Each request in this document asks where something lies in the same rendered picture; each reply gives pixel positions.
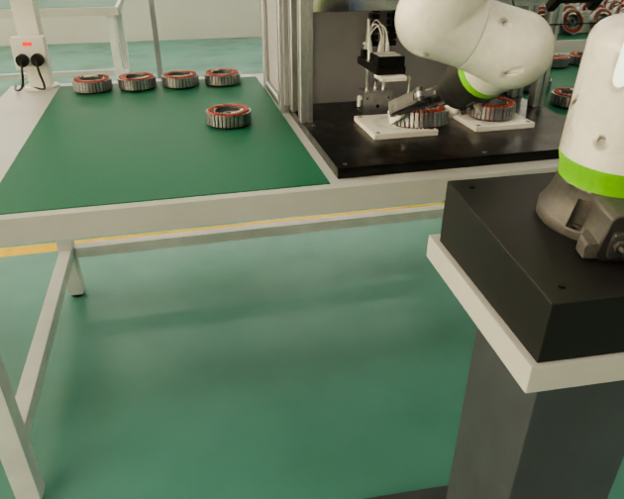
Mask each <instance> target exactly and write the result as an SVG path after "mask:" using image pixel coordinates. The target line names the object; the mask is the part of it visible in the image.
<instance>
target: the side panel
mask: <svg viewBox="0 0 624 499"><path fill-rule="evenodd" d="M260 17H261V42H262V67H263V88H264V89H265V91H266V92H267V94H268V95H269V97H270V98H271V99H272V101H273V102H274V104H275V105H276V107H277V108H278V109H279V111H280V112H281V113H285V112H289V105H284V75H283V31H282V0H260Z"/></svg>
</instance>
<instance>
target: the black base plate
mask: <svg viewBox="0 0 624 499"><path fill-rule="evenodd" d="M500 96H502V97H506V98H509V99H511V100H513V101H514V102H516V104H517V105H516V111H515V113H516V114H518V115H520V116H522V117H524V118H526V119H528V120H530V121H532V122H534V123H535V127H534V128H526V129H513V130H500V131H488V132H475V131H473V130H471V129H470V128H468V127H467V126H465V125H463V124H462V123H460V122H459V121H457V120H455V119H454V118H451V119H449V120H448V123H447V124H446V125H444V126H443V127H440V128H436V129H437V130H439V131H438V135H437V136H424V137H412V138H399V139H386V140H374V139H373V138H372V137H371V136H370V135H369V134H368V133H367V132H366V131H365V130H364V129H363V128H361V127H360V126H359V125H358V124H357V123H356V122H355V121H354V119H355V116H363V115H364V114H362V113H361V112H360V111H359V110H358V106H357V101H350V102H334V103H318V104H313V123H308V122H305V123H300V121H298V111H296V112H292V111H291V110H290V105H289V114H290V115H291V117H292V118H293V119H294V121H295V122H296V124H297V125H298V126H299V128H300V129H301V130H302V132H303V133H304V134H305V136H306V137H307V138H308V140H309V141H310V142H311V144H312V145H313V147H314V148H315V149H316V151H317V152H318V153H319V154H320V155H321V156H322V158H323V159H324V160H325V162H326V163H327V164H328V166H329V167H330V169H331V170H332V171H333V173H334V174H335V175H336V177H337V178H338V179H341V178H352V177H362V176H373V175H383V174H394V173H405V172H416V171H427V170H438V169H449V168H460V167H471V166H482V165H492V164H502V163H513V162H524V161H535V160H546V159H557V158H560V157H559V146H560V141H561V137H562V134H563V130H564V126H565V122H566V117H564V116H561V115H559V114H557V113H555V112H552V111H550V110H548V109H546V108H544V107H540V106H537V107H532V106H531V105H528V104H527V103H528V100H526V99H524V98H521V97H517V96H516V97H510V96H508V95H507V92H503V93H501V94H500ZM500 96H499V97H500Z"/></svg>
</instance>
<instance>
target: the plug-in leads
mask: <svg viewBox="0 0 624 499"><path fill-rule="evenodd" d="M375 21H378V20H374V21H373V22H372V24H371V25H370V20H369V18H367V30H366V39H365V42H364V43H363V45H364V48H363V49H361V57H367V60H366V61H369V54H370V53H371V52H372V42H371V38H370V36H371V34H372V32H373V31H374V30H375V29H376V28H378V29H379V31H380V42H379V45H378V49H377V52H383V51H384V43H385V51H389V42H388V36H387V30H386V28H385V27H384V26H383V25H382V24H381V23H380V22H379V21H378V22H379V25H378V24H374V22H375ZM374 25H376V27H374V29H373V30H371V29H372V27H373V26H374ZM379 26H381V28H382V31H383V35H382V33H381V29H380V27H379ZM383 28H384V29H383ZM384 30H385V32H386V40H385V41H384Z"/></svg>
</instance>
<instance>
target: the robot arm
mask: <svg viewBox="0 0 624 499"><path fill-rule="evenodd" d="M394 23H395V30H396V34H397V37H398V39H399V40H400V41H401V43H402V44H403V46H404V47H405V48H406V49H407V50H409V51H410V52H411V53H413V54H415V55H417V56H420V57H423V58H427V59H431V60H434V61H437V62H440V63H444V64H447V67H446V70H445V72H444V73H443V74H442V76H441V78H440V80H439V82H438V84H437V85H436V86H434V87H431V88H428V89H425V90H424V91H423V87H422V86H418V87H416V88H415V89H414V90H413V91H410V92H408V93H406V94H404V95H402V96H400V97H397V98H395V99H393V100H391V101H389V102H388V111H387V113H388V122H389V126H390V125H393V124H395V123H396V122H398V121H399V120H400V119H402V118H403V117H405V114H406V113H409V112H413V111H416V110H419V109H422V108H425V107H427V108H434V107H437V106H445V107H446V108H448V120H449V119H451V118H452V117H454V116H456V115H457V114H459V113H460V111H461V115H465V114H467V113H468V112H467V108H470V109H471V110H474V109H475V114H476V115H481V114H482V113H481V107H482V106H483V105H485V104H487V103H489V100H491V99H493V98H494V97H496V96H498V95H500V94H501V93H503V92H505V91H508V90H512V89H518V88H522V87H525V86H528V85H530V84H532V83H533V82H535V81H536V80H538V79H539V78H540V77H541V76H542V75H543V74H544V73H545V72H546V70H547V69H548V67H549V66H550V64H551V62H552V59H553V57H554V53H555V37H554V33H553V31H552V28H551V27H550V25H549V24H548V22H547V21H546V20H545V19H544V18H543V17H542V16H540V15H539V14H537V13H535V12H532V11H528V10H525V9H521V8H518V7H515V6H511V5H507V4H504V3H501V2H498V1H495V0H399V2H398V4H397V7H396V11H395V18H394ZM432 100H433V101H434V102H435V103H432ZM559 157H560V158H559V165H558V168H557V171H556V174H555V176H554V178H553V180H552V181H551V183H550V184H549V185H548V186H547V187H546V188H545V189H544V190H543V191H542V192H541V193H540V194H539V196H538V200H537V205H536V212H537V215H538V217H539V218H540V219H541V221H542V222H543V223H544V224H545V225H547V226H548V227H549V228H551V229H552V230H554V231H555V232H557V233H559V234H561V235H563V236H565V237H567V238H570V239H572V240H575V241H577V244H576V248H575V249H576V251H577V252H578V253H579V255H580V256H581V258H597V259H599V260H612V261H624V13H621V14H616V15H612V16H609V17H607V18H604V19H603V20H601V21H599V22H598V23H597V24H596V25H595V26H594V27H593V28H592V29H591V31H590V33H589V35H588V37H587V41H586V44H585V48H584V51H583V55H582V59H581V62H580V66H579V70H578V73H577V77H576V81H575V85H574V89H573V93H572V100H571V103H570V107H569V110H568V114H567V118H566V122H565V126H564V130H563V134H562V137H561V141H560V146H559Z"/></svg>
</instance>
